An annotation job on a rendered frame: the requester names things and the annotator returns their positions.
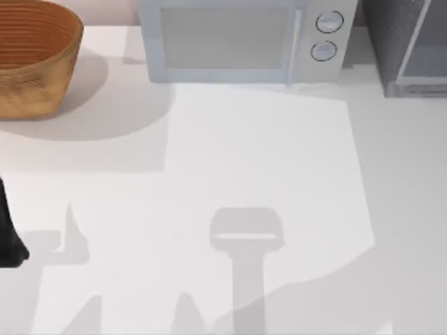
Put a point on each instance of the microwave oven door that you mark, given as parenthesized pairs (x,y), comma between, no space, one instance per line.
(223,38)

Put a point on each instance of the round microwave knob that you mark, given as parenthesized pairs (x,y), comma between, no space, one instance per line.
(323,51)
(329,21)

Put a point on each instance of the pale microwave oven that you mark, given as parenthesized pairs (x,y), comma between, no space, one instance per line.
(344,35)

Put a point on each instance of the woven brown basket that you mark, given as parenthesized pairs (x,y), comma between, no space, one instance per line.
(52,76)

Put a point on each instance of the grey cabinet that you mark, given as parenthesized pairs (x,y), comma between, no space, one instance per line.
(391,38)

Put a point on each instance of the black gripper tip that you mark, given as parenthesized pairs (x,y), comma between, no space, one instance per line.
(7,240)

